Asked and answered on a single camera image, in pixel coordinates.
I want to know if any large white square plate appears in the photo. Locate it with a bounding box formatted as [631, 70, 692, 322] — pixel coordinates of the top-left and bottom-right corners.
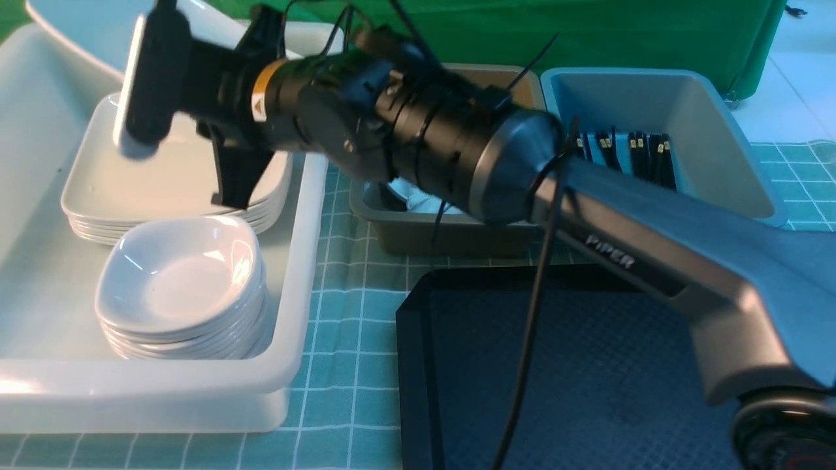
[25, 0, 262, 161]

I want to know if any green backdrop cloth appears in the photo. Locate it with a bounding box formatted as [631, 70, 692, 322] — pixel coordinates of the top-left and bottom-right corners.
[2, 1, 786, 99]

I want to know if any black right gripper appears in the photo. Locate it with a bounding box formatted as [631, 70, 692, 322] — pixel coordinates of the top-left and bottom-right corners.
[123, 1, 286, 210]

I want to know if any black serving tray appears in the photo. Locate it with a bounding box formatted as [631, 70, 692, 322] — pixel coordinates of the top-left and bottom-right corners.
[395, 264, 739, 469]

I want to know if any stack of white square plates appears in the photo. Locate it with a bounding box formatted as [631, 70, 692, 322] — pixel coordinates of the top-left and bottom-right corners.
[61, 93, 293, 232]

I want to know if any stack of white bowls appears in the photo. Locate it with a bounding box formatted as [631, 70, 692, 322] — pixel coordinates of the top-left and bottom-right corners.
[93, 216, 272, 360]

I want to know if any green checkered tablecloth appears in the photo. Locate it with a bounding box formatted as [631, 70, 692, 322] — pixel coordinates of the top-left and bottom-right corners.
[2, 140, 834, 469]

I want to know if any large white plastic tub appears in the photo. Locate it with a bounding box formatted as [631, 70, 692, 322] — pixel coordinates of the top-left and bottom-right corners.
[2, 23, 328, 434]

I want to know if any bundle of black chopsticks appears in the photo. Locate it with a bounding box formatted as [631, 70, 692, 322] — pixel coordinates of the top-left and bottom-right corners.
[573, 126, 679, 191]

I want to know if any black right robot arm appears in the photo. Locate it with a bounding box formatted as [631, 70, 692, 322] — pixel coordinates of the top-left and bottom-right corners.
[174, 4, 834, 469]

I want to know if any brown plastic bin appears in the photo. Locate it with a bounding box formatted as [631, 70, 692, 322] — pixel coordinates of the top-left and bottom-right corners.
[349, 63, 545, 259]

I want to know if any grey-blue plastic bin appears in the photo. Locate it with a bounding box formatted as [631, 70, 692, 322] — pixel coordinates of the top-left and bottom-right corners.
[541, 68, 788, 227]

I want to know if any pile of white spoons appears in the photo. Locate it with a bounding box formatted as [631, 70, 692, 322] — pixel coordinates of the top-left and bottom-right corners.
[385, 178, 448, 213]

